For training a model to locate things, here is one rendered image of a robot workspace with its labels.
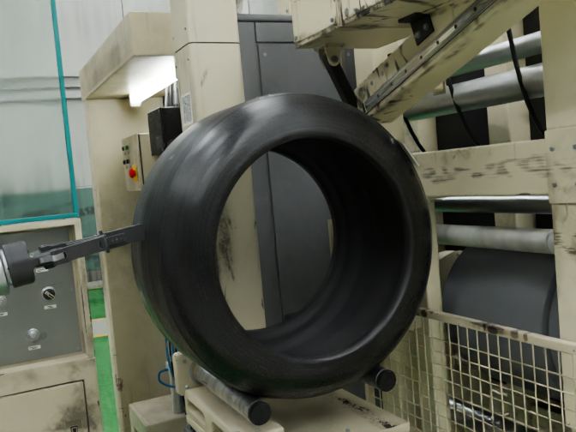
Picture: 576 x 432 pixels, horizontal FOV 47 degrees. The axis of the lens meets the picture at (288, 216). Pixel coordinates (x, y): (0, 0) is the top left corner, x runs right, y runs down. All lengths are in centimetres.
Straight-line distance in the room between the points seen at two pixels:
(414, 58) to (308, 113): 33
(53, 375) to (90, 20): 911
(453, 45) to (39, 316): 123
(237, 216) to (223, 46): 40
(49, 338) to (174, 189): 83
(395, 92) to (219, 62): 42
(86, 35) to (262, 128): 950
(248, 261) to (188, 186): 49
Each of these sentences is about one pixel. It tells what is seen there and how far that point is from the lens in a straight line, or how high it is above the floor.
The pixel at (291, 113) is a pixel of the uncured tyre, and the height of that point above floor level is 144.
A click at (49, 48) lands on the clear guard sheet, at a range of 188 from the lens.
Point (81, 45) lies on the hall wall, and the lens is 1061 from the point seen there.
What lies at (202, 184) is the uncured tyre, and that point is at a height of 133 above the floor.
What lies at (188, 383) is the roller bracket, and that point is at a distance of 157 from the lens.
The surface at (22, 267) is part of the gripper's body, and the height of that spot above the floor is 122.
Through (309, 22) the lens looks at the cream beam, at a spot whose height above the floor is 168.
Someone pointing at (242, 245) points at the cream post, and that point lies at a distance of 159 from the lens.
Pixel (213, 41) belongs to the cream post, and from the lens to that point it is 161.
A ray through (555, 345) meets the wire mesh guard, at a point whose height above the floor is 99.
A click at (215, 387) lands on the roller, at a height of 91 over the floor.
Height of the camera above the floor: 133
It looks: 4 degrees down
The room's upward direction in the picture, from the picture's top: 5 degrees counter-clockwise
